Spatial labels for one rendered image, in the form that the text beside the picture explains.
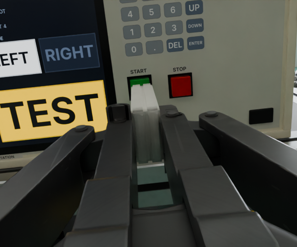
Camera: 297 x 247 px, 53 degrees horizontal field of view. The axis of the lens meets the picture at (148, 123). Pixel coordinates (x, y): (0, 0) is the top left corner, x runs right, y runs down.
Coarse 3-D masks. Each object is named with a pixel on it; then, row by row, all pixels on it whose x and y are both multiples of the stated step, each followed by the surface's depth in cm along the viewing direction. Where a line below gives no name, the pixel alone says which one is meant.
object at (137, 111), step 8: (136, 88) 20; (136, 96) 18; (136, 104) 16; (136, 112) 15; (144, 112) 15; (136, 120) 15; (144, 120) 15; (136, 128) 15; (144, 128) 15; (136, 136) 15; (144, 136) 15; (136, 144) 16; (144, 144) 16; (136, 152) 16; (144, 152) 16; (144, 160) 16
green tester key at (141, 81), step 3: (138, 78) 27; (141, 78) 27; (144, 78) 27; (147, 78) 27; (132, 81) 27; (135, 81) 27; (138, 81) 27; (141, 81) 27; (144, 81) 27; (147, 81) 27; (132, 84) 27; (135, 84) 27; (141, 84) 27
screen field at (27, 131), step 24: (0, 96) 27; (24, 96) 28; (48, 96) 28; (72, 96) 28; (96, 96) 28; (0, 120) 28; (24, 120) 28; (48, 120) 28; (72, 120) 29; (96, 120) 29
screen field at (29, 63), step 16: (0, 48) 26; (16, 48) 26; (32, 48) 26; (48, 48) 26; (64, 48) 26; (80, 48) 26; (96, 48) 27; (0, 64) 27; (16, 64) 27; (32, 64) 27; (48, 64) 27; (64, 64) 27; (80, 64) 27; (96, 64) 27
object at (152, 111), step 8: (144, 88) 20; (152, 88) 20; (144, 96) 18; (152, 96) 18; (144, 104) 16; (152, 104) 16; (152, 112) 15; (152, 120) 15; (160, 120) 15; (152, 128) 15; (160, 128) 15; (152, 136) 15; (160, 136) 16; (152, 144) 16; (160, 144) 16; (152, 152) 16; (160, 152) 16; (152, 160) 16; (160, 160) 16
